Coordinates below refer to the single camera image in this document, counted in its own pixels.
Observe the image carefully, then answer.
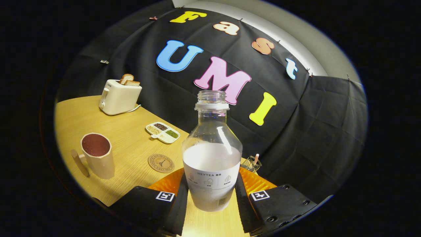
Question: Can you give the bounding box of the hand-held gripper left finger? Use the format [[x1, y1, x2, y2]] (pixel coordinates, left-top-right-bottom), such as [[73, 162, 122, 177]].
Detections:
[[109, 168, 189, 236]]

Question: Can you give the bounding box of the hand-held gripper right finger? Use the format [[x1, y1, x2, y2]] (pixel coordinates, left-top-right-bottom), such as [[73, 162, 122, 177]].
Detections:
[[235, 167, 318, 236]]

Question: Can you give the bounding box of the round cork coaster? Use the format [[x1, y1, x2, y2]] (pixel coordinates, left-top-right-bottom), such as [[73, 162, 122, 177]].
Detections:
[[148, 153, 175, 173]]

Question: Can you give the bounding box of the clear juice bottle white label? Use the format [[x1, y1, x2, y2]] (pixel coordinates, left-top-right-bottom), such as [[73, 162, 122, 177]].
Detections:
[[182, 90, 243, 212]]

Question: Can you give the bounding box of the cream cup with wooden handle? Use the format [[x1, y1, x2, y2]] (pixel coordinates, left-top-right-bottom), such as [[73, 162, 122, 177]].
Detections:
[[71, 133, 115, 180]]

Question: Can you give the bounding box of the white divided dish with beans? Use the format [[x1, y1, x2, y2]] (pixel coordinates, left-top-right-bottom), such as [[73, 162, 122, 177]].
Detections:
[[146, 122, 181, 144]]

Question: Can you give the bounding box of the wooden table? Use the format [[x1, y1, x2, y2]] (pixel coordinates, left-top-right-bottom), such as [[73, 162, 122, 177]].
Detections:
[[54, 95, 254, 237]]

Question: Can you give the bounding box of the white toaster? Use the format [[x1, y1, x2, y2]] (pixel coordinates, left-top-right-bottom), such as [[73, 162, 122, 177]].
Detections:
[[99, 79, 142, 116]]

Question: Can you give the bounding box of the small wire holder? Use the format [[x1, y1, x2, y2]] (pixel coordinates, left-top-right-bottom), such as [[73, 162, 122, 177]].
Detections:
[[241, 154, 262, 174]]

